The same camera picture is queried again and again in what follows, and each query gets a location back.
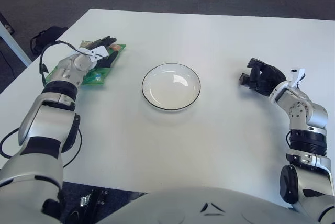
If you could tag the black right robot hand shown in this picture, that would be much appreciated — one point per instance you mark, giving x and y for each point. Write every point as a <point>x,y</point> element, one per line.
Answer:
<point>269,77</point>

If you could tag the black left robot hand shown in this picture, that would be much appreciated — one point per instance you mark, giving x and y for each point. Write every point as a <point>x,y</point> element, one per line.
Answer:
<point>107,60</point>

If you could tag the green potato chips bag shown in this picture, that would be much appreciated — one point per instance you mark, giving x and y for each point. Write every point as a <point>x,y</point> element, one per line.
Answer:
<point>96,77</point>

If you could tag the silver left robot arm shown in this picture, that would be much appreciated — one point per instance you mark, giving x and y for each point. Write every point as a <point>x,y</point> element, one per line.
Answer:
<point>44,124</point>

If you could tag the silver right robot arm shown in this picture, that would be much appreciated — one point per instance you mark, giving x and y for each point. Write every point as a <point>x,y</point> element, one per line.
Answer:
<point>311,114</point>

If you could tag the white plate with black rim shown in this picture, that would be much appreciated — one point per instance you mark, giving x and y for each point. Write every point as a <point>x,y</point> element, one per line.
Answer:
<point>170,88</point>

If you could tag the black bag on floor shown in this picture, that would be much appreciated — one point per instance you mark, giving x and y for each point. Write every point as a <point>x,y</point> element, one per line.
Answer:
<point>49,37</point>

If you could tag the white table leg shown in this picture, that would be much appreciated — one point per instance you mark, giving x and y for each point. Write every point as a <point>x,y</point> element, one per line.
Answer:
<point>14,44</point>

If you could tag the silver metal clip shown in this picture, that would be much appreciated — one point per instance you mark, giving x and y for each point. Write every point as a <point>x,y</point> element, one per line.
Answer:
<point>86,200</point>

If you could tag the grey robot torso shell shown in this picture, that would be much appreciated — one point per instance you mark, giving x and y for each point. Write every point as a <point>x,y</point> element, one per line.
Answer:
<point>183,208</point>

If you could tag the black stand frame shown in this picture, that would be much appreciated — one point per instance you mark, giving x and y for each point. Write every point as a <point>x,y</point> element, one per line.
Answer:
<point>96,203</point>

